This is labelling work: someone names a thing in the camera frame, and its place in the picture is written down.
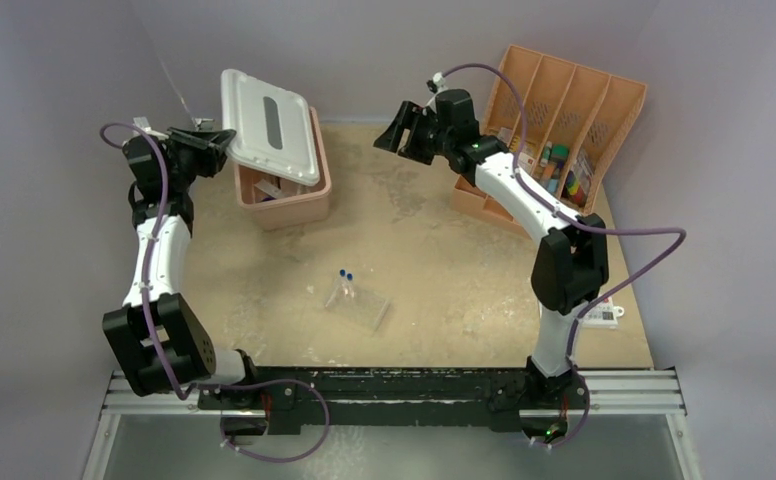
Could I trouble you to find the aluminium frame rail base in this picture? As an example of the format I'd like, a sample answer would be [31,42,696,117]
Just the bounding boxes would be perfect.
[79,117,704,480]

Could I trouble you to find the white plastic lid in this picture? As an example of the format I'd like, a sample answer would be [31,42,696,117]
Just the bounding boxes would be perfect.
[220,69,321,187]

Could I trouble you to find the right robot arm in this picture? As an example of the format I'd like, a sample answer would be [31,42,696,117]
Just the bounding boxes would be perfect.
[373,89,609,407]

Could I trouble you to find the white glue stick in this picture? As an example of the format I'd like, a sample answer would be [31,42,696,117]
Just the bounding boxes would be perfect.
[539,141,552,167]

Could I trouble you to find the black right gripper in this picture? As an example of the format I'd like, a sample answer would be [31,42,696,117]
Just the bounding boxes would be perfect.
[375,103,454,168]

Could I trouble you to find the printed paper sheet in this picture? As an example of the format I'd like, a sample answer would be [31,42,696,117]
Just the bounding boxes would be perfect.
[582,297,626,329]

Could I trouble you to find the orange cap highlighter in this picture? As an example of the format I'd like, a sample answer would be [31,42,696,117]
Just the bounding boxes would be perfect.
[540,163,557,192]

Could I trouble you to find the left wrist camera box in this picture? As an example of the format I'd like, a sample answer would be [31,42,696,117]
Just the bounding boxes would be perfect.
[133,116,168,140]

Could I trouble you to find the pink plastic bin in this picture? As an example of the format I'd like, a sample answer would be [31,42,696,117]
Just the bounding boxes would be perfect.
[233,107,333,231]

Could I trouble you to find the green eraser block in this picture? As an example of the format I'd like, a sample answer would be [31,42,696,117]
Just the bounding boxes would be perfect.
[550,144,570,168]

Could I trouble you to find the white paper packet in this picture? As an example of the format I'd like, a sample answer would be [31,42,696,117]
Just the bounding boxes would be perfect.
[254,179,287,202]

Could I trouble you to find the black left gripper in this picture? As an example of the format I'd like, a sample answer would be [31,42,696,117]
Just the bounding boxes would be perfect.
[162,129,235,191]

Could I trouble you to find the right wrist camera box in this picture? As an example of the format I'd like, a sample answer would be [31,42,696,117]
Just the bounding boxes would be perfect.
[426,72,447,96]

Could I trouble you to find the pink four-slot file organizer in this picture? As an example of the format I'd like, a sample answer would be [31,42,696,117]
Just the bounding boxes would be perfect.
[481,45,648,214]

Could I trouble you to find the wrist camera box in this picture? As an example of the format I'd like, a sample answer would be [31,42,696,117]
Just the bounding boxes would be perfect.
[133,116,168,140]
[426,72,447,96]

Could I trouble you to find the white instruction box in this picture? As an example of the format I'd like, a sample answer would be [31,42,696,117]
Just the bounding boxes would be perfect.
[518,150,536,174]

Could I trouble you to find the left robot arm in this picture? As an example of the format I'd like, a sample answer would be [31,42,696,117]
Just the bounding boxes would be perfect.
[102,125,262,409]

